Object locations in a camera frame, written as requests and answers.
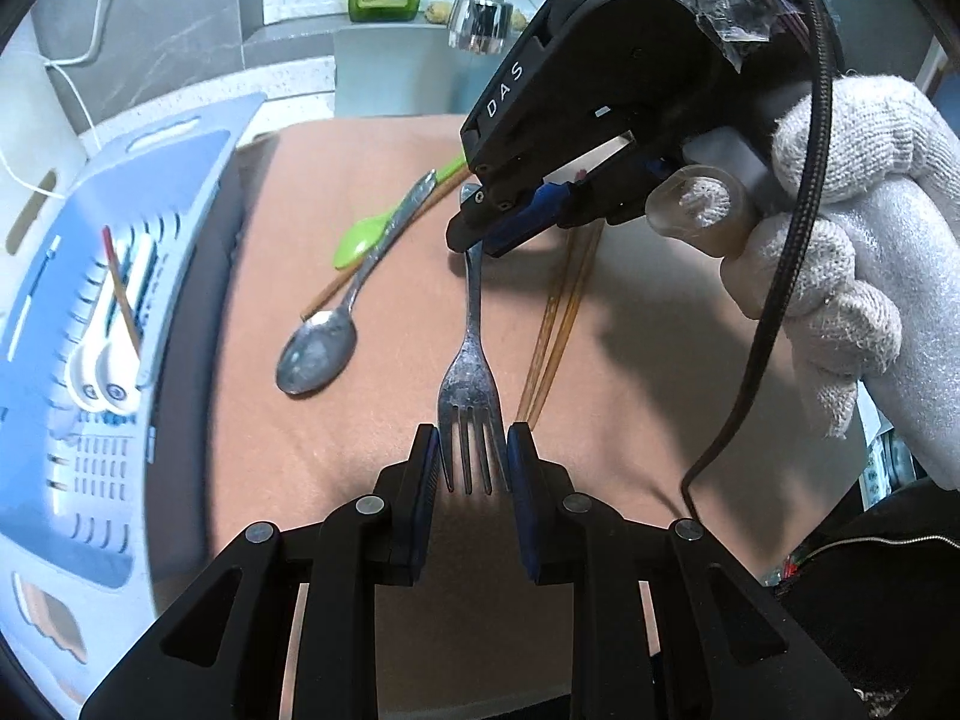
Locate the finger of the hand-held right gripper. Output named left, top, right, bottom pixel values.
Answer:
left=448, top=191, right=530, bottom=254
left=486, top=181, right=602, bottom=254

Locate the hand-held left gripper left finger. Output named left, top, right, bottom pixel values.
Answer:
left=79, top=424, right=443, bottom=720

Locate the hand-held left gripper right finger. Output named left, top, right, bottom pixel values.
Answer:
left=506, top=424, right=871, bottom=720

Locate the green plastic spoon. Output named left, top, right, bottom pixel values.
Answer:
left=332, top=154, right=467, bottom=272

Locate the metal fork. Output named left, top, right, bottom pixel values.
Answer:
left=437, top=184, right=506, bottom=497

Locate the metal spoon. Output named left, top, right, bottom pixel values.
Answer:
left=276, top=169, right=438, bottom=397

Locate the white ceramic spoon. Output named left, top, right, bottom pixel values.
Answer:
left=70, top=236, right=134, bottom=411
left=94, top=240, right=156, bottom=415

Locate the blue plastic basket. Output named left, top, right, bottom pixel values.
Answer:
left=0, top=94, right=269, bottom=691

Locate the person's right hand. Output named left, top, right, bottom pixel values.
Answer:
left=646, top=76, right=960, bottom=490

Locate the steel sink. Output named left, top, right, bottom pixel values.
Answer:
left=334, top=19, right=542, bottom=122

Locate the yellow sponge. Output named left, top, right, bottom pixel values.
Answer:
left=426, top=0, right=527, bottom=35

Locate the person's dark jacket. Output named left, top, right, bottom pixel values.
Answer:
left=772, top=476, right=960, bottom=720

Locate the white cutting board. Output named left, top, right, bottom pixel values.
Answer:
left=0, top=15, right=100, bottom=272

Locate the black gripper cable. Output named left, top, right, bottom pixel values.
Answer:
left=679, top=0, right=842, bottom=524

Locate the white cord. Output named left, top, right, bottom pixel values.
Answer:
left=0, top=0, right=126, bottom=201

